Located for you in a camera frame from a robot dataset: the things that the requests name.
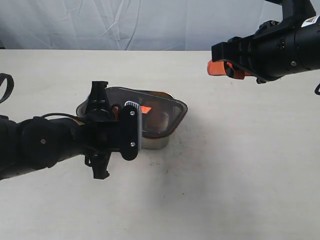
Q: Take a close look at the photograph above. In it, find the stainless steel lunch box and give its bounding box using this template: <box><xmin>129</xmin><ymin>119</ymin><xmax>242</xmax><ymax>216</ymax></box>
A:
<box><xmin>141</xmin><ymin>90</ymin><xmax>174</xmax><ymax>150</ymax></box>

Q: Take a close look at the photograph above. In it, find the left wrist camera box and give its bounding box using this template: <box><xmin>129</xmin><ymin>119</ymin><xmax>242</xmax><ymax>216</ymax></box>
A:
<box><xmin>119</xmin><ymin>100</ymin><xmax>143</xmax><ymax>161</ymax></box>

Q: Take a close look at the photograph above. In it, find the blue-grey backdrop cloth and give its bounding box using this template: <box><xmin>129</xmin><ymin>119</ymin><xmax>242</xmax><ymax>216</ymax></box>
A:
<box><xmin>0</xmin><ymin>0</ymin><xmax>320</xmax><ymax>52</ymax></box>

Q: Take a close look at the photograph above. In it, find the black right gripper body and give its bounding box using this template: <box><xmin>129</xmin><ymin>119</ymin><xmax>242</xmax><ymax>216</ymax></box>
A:
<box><xmin>211</xmin><ymin>19</ymin><xmax>304</xmax><ymax>84</ymax></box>

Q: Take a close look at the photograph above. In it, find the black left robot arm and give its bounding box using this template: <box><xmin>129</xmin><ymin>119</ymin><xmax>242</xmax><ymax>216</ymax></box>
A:
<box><xmin>0</xmin><ymin>81</ymin><xmax>116</xmax><ymax>180</ymax></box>

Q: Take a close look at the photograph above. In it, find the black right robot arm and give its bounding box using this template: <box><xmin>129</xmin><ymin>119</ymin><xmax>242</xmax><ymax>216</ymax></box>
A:
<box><xmin>207</xmin><ymin>0</ymin><xmax>320</xmax><ymax>84</ymax></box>

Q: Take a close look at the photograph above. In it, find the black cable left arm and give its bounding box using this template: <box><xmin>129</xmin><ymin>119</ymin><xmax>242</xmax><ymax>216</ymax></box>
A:
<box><xmin>0</xmin><ymin>73</ymin><xmax>15</xmax><ymax>105</ymax></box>

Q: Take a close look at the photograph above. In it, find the dark transparent lunch box lid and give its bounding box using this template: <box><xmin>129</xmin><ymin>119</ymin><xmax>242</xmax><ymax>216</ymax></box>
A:
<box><xmin>76</xmin><ymin>86</ymin><xmax>189</xmax><ymax>139</ymax></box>

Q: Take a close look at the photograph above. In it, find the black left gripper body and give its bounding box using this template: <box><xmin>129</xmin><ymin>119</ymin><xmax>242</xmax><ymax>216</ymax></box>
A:
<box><xmin>84</xmin><ymin>81</ymin><xmax>120</xmax><ymax>180</ymax></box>

